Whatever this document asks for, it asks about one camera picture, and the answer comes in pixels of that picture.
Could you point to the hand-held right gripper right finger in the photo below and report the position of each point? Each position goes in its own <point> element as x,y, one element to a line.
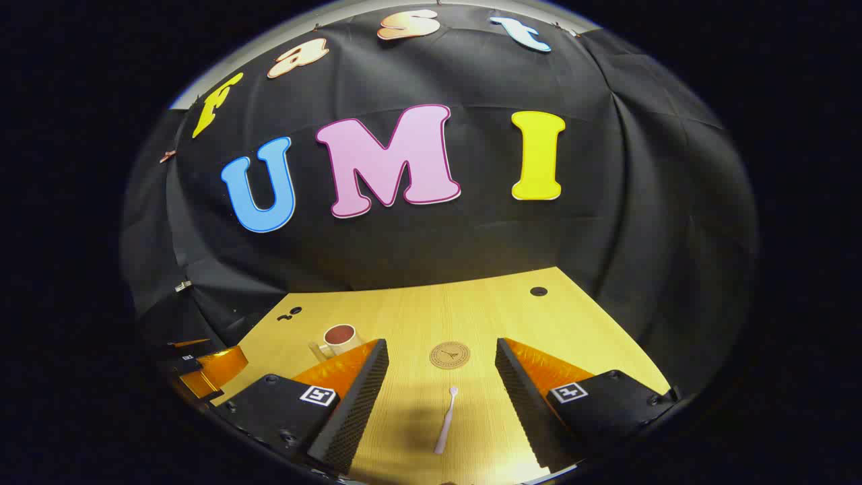
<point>522,397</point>

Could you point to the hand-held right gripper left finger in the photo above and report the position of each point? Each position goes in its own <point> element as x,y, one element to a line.
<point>357,411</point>

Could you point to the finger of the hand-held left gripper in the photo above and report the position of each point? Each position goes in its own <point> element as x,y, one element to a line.
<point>192,356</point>
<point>215,370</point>

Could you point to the light pink toothbrush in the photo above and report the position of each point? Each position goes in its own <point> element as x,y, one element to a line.
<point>446,421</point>

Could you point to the round wooden coaster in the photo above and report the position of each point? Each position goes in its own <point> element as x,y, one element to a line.
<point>450,355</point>

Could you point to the wooden desktop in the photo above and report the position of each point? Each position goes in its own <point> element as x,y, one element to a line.
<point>431,316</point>

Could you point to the black backdrop cloth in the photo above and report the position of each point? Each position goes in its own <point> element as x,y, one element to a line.
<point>485,242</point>

